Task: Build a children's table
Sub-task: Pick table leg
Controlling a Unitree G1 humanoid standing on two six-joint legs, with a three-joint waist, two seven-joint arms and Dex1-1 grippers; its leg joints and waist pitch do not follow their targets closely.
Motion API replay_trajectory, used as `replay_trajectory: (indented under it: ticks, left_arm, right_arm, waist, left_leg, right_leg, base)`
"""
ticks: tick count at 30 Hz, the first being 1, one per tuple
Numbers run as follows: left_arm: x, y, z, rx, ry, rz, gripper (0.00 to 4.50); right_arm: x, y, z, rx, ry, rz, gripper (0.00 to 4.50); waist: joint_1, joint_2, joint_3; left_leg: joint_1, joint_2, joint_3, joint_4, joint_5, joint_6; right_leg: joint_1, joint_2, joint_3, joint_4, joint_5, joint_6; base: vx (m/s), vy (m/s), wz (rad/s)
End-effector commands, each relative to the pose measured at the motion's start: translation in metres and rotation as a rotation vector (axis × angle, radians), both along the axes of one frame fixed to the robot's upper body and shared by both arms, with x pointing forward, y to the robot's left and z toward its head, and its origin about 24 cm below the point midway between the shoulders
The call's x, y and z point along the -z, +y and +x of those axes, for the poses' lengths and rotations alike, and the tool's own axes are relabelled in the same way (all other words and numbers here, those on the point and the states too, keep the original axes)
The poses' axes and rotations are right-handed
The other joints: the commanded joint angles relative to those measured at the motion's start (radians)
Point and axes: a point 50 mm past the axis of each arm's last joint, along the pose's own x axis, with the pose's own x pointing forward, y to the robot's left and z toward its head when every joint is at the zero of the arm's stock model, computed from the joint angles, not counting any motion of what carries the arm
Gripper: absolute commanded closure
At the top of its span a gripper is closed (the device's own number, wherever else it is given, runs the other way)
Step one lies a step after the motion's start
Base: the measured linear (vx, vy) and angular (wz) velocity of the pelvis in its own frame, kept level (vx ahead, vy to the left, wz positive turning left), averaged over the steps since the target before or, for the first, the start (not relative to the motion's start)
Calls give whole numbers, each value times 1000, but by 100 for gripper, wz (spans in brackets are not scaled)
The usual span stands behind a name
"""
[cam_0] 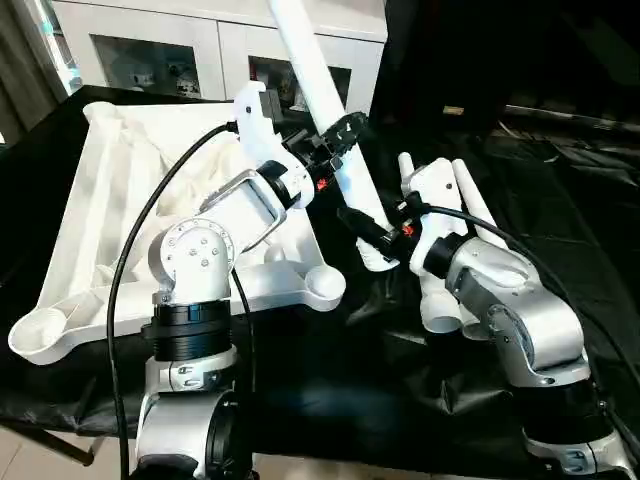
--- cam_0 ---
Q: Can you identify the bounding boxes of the white plastic table leg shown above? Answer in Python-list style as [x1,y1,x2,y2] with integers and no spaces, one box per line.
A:
[268,0,398,272]
[452,158,511,253]
[398,152,464,334]
[457,298,492,337]

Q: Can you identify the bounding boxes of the white plastic table top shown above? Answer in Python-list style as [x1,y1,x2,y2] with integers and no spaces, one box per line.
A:
[8,100,346,363]

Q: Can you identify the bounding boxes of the white glass-door cabinet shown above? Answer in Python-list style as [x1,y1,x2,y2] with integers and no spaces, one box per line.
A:
[50,0,389,111]

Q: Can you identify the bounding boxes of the black plastic mat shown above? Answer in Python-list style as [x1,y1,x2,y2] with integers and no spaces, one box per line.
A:
[0,88,640,471]

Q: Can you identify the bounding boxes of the black low bench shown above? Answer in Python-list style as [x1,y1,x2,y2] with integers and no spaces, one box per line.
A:
[500,93,640,133]

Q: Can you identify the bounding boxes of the grey curtain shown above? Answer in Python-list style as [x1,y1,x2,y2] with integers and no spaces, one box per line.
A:
[0,0,73,141]

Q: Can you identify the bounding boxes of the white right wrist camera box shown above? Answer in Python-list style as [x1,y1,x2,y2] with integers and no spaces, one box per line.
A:
[400,157,471,237]

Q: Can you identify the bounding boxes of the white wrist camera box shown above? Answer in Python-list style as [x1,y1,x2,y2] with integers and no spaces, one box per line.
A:
[232,82,291,173]
[400,157,471,237]

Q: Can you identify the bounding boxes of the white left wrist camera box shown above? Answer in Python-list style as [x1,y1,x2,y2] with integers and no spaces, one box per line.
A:
[232,82,291,173]

